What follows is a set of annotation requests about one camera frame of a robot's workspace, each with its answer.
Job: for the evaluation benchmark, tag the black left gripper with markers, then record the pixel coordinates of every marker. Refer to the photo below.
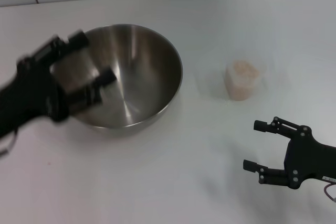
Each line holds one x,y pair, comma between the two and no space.
29,90

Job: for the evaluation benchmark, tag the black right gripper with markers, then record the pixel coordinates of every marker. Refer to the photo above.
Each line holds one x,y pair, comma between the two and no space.
307,158

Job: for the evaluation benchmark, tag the clear plastic cup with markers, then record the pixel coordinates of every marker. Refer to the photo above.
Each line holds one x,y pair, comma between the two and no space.
246,95

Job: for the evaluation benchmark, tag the stainless steel bowl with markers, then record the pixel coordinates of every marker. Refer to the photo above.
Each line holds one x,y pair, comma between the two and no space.
141,77

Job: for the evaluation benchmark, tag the white rice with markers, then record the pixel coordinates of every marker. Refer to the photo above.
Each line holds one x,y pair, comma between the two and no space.
241,74

